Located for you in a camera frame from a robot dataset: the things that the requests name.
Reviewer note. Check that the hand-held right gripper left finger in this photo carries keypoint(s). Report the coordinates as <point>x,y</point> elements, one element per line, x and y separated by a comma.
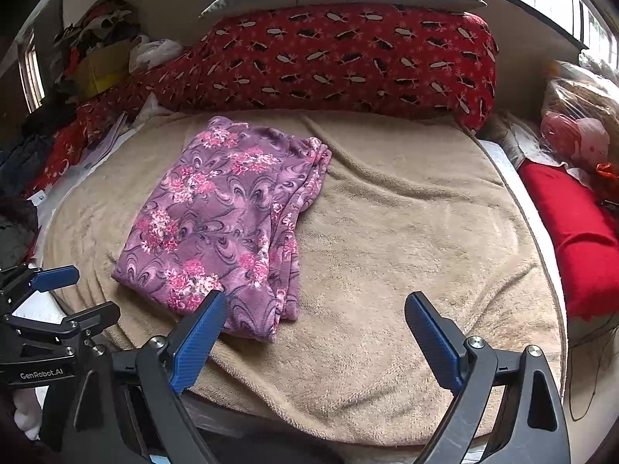
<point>198,343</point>

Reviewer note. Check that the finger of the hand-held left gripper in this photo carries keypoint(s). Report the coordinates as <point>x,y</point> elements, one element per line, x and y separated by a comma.
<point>53,278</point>
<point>82,320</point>

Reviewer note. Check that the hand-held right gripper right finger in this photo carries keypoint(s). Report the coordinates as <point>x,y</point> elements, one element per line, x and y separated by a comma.
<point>435,343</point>

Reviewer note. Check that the purple floral fleece pants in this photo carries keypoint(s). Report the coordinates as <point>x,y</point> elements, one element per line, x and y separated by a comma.
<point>217,212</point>

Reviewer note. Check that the dark blue clothes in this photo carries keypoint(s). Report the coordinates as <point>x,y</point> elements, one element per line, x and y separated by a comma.
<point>29,154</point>

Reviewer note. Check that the pile of mixed clothes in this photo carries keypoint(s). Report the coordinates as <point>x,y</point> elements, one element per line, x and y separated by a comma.
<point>104,22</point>

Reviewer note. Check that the dark fuzzy cloth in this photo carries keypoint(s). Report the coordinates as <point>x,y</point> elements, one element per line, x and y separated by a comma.
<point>14,232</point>

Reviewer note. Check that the beige fleece blanket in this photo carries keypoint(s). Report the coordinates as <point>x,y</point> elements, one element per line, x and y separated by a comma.
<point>411,251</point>

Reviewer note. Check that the red star print cloth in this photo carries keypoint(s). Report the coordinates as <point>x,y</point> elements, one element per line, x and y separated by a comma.
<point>67,150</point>

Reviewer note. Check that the white papers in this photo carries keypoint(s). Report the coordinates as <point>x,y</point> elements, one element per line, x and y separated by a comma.
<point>106,140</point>

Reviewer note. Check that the plain red cloth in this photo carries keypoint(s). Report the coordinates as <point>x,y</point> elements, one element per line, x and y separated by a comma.
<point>580,241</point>

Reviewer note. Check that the yellow cardboard box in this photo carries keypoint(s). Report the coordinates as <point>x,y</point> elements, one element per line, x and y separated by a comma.
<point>101,72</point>

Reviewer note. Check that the orange shiny item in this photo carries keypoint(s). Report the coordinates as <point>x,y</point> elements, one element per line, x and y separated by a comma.
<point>608,172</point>

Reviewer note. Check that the white plastic bag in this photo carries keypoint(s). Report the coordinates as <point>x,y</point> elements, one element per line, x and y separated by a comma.
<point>154,53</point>

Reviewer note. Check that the plastic bag of stuffed toys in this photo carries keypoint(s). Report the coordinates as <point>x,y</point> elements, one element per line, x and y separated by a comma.
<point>575,130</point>

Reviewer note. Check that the red patterned bolster pillow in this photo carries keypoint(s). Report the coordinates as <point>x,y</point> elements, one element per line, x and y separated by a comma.
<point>338,58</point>

